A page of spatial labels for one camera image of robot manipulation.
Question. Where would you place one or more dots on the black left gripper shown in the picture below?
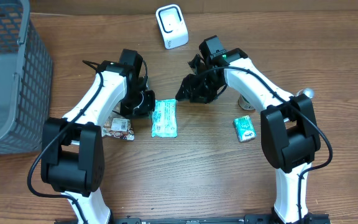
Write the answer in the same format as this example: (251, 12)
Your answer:
(138, 109)

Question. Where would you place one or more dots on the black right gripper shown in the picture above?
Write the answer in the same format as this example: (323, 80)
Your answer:
(194, 92)

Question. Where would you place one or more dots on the teal wet wipes pack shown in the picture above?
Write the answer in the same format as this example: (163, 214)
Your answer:
(164, 123)

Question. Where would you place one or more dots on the brown snack bag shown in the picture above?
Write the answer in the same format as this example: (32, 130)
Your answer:
(119, 127)

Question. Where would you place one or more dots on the green lid jar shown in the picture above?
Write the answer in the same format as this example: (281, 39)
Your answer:
(244, 104)

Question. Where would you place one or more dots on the small teal tissue pack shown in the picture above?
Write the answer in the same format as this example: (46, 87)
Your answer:
(244, 128)

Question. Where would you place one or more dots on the yellow dish soap bottle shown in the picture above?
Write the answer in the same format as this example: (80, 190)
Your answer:
(306, 91)

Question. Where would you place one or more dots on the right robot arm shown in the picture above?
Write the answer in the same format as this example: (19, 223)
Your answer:
(289, 138)

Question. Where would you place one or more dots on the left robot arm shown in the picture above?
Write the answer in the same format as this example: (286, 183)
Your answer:
(72, 157)

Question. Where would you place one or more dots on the white barcode scanner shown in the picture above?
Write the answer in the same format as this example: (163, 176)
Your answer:
(172, 26)

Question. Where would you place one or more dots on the grey plastic mesh basket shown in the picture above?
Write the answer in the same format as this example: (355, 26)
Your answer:
(26, 71)

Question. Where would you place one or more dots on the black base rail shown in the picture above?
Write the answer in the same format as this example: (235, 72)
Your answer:
(247, 219)

